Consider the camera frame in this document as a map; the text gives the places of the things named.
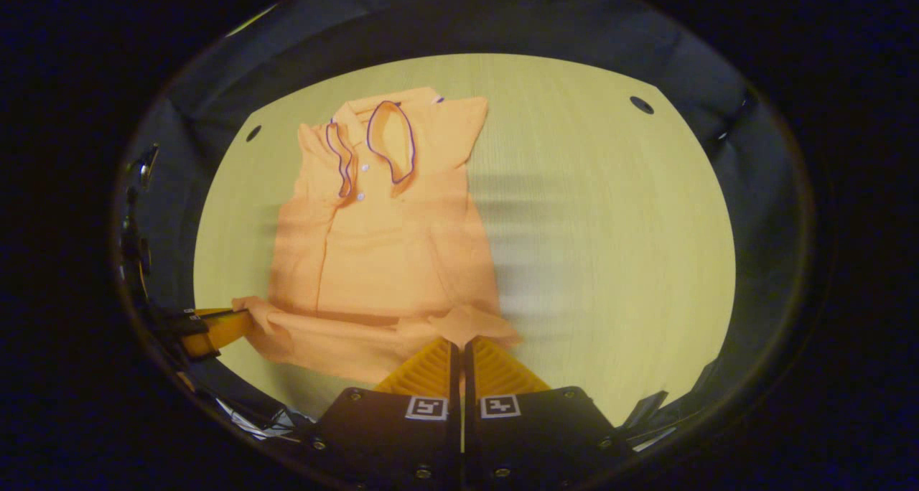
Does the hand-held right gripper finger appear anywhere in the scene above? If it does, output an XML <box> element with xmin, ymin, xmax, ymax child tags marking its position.
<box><xmin>464</xmin><ymin>335</ymin><xmax>637</xmax><ymax>491</ymax></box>
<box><xmin>309</xmin><ymin>337</ymin><xmax>461</xmax><ymax>491</ymax></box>

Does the orange T-shirt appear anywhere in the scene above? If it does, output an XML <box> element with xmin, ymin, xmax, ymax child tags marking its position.
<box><xmin>231</xmin><ymin>87</ymin><xmax>521</xmax><ymax>385</ymax></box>

